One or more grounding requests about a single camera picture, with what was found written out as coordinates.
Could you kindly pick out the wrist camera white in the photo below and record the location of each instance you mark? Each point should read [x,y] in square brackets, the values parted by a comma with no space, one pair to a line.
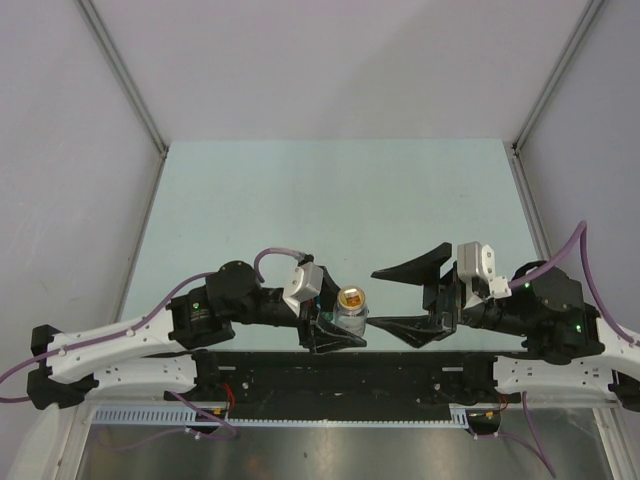
[476,270]
[305,284]

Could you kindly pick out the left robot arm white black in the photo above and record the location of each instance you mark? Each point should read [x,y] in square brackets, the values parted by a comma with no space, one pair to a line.
[164,351]

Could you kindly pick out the gold bottle lid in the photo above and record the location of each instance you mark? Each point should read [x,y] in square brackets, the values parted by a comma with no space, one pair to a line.
[351,298]

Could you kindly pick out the right aluminium frame post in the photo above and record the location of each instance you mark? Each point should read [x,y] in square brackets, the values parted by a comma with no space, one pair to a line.
[586,22]

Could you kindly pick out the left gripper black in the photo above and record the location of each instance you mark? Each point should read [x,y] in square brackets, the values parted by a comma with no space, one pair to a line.
[320,336]

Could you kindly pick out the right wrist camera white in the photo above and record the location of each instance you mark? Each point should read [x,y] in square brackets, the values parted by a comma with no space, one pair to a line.
[476,270]

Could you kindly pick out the left aluminium frame post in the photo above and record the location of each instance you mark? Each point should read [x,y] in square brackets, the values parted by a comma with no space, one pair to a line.
[117,64]

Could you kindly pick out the clear pill bottle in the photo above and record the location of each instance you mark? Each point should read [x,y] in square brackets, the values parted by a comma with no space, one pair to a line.
[351,321]

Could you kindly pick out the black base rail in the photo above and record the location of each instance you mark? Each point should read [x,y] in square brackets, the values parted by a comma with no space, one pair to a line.
[344,386]

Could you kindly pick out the white cable duct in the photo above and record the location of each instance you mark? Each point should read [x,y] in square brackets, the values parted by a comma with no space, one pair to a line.
[174,416]

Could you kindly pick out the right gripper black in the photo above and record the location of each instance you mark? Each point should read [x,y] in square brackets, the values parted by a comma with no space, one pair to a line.
[441,300]

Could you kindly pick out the aluminium frame post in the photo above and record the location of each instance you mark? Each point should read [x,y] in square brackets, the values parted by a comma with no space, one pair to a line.
[117,64]
[586,22]

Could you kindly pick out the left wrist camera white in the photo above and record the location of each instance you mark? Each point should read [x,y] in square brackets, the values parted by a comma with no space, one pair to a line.
[305,284]

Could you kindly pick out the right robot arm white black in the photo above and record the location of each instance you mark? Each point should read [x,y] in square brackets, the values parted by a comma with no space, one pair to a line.
[566,342]

